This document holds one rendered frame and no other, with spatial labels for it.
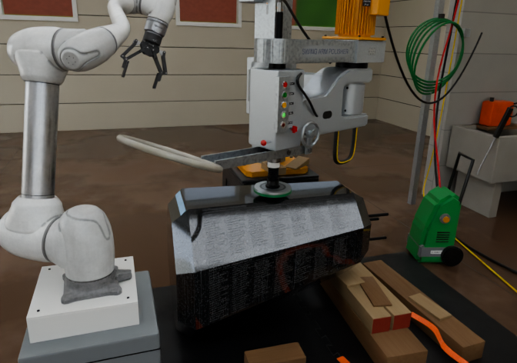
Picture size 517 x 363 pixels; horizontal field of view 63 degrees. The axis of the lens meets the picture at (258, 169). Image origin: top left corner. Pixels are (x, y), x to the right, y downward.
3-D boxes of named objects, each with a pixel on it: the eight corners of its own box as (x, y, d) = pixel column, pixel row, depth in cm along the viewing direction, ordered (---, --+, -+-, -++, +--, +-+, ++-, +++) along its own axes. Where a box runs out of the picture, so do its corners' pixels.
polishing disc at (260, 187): (261, 180, 257) (261, 178, 257) (295, 185, 250) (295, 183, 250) (248, 191, 238) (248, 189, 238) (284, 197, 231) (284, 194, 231)
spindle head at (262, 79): (291, 140, 262) (295, 65, 249) (319, 147, 247) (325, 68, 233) (248, 148, 239) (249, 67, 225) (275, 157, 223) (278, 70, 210)
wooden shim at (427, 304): (408, 298, 271) (408, 296, 271) (419, 294, 276) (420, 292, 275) (439, 321, 250) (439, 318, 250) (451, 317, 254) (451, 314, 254)
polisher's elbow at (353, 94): (326, 112, 275) (328, 81, 269) (341, 109, 289) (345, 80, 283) (352, 116, 263) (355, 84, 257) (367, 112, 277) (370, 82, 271)
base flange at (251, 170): (230, 159, 346) (230, 154, 345) (285, 156, 361) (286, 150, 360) (247, 178, 302) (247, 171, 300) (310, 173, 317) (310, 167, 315)
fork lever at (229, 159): (290, 147, 261) (290, 139, 259) (314, 154, 247) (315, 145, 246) (196, 163, 215) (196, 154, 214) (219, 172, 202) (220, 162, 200)
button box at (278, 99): (284, 130, 225) (286, 75, 216) (288, 131, 223) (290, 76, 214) (273, 132, 219) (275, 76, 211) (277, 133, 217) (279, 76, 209)
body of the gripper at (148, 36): (146, 29, 174) (139, 51, 174) (165, 38, 178) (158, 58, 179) (141, 31, 181) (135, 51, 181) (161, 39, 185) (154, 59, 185)
